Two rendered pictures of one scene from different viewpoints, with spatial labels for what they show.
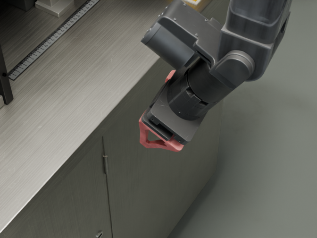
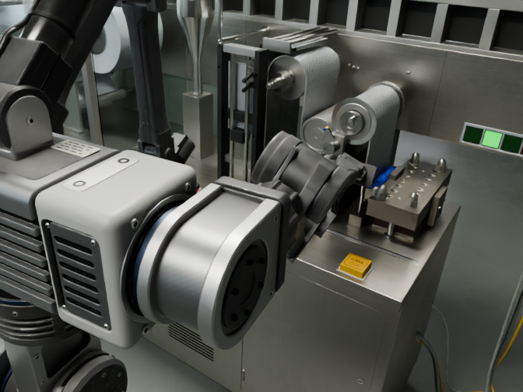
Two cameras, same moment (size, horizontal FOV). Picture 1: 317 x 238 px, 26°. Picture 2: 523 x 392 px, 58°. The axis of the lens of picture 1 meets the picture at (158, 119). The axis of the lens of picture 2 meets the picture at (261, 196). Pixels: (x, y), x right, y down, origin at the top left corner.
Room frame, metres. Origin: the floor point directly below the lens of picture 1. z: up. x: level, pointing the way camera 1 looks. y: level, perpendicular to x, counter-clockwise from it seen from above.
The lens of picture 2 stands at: (0.82, -1.17, 1.73)
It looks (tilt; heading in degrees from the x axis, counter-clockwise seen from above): 29 degrees down; 90
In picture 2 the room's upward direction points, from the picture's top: 3 degrees clockwise
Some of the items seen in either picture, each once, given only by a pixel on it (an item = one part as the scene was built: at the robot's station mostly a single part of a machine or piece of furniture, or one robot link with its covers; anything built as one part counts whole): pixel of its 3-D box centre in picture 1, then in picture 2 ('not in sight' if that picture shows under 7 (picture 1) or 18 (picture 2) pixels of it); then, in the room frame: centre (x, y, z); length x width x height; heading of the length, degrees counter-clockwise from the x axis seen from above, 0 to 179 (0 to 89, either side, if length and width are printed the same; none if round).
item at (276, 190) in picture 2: not in sight; (261, 222); (0.82, -0.71, 1.45); 0.09 x 0.08 x 0.12; 154
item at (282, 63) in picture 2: not in sight; (306, 71); (0.97, 0.47, 1.33); 0.25 x 0.14 x 0.14; 57
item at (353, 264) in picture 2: not in sight; (356, 265); (1.11, -0.06, 0.91); 0.07 x 0.07 x 0.02; 57
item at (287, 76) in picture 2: not in sight; (282, 80); (0.88, 0.34, 1.33); 0.06 x 0.06 x 0.06; 57
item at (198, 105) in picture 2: not in sight; (198, 89); (0.56, 0.70, 1.18); 0.14 x 0.14 x 0.57
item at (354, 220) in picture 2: not in sight; (370, 204); (1.22, 0.29, 0.92); 0.28 x 0.04 x 0.04; 57
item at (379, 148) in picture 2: not in sight; (378, 157); (1.22, 0.29, 1.10); 0.23 x 0.01 x 0.18; 57
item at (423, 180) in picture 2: not in sight; (412, 190); (1.34, 0.26, 1.00); 0.40 x 0.16 x 0.06; 57
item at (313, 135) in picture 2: not in sight; (334, 124); (1.07, 0.39, 1.17); 0.26 x 0.12 x 0.12; 57
